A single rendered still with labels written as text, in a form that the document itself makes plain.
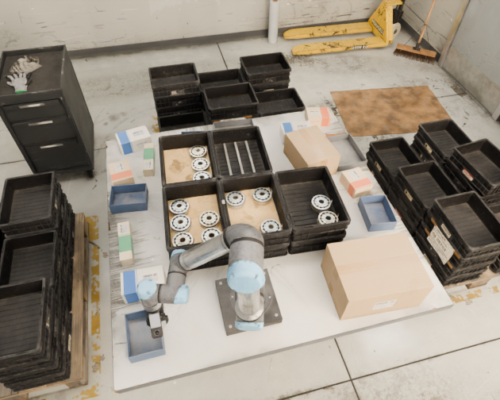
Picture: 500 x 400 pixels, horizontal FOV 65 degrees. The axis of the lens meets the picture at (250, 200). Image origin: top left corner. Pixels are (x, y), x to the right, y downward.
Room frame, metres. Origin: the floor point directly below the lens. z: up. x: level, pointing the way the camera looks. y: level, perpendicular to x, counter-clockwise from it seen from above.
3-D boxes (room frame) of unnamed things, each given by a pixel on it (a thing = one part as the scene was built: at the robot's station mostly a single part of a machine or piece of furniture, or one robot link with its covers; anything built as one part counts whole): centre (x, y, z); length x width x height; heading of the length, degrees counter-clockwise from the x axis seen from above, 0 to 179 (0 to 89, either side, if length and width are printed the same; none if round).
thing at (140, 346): (0.66, 0.45, 0.74); 0.20 x 0.15 x 0.07; 17
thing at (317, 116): (2.23, -0.46, 0.74); 0.16 x 0.12 x 0.07; 94
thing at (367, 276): (0.95, -0.60, 0.80); 0.40 x 0.30 x 0.20; 102
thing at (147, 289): (0.70, 0.38, 1.05); 0.09 x 0.08 x 0.11; 88
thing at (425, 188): (1.86, -1.24, 0.31); 0.40 x 0.30 x 0.34; 16
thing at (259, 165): (1.66, 0.06, 0.87); 0.40 x 0.30 x 0.11; 12
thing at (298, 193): (1.33, -0.31, 0.87); 0.40 x 0.30 x 0.11; 12
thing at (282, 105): (2.77, -0.21, 0.31); 0.40 x 0.30 x 0.34; 106
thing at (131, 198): (1.45, 0.69, 0.74); 0.20 x 0.15 x 0.07; 99
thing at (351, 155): (1.89, -0.59, 0.73); 0.27 x 0.20 x 0.05; 17
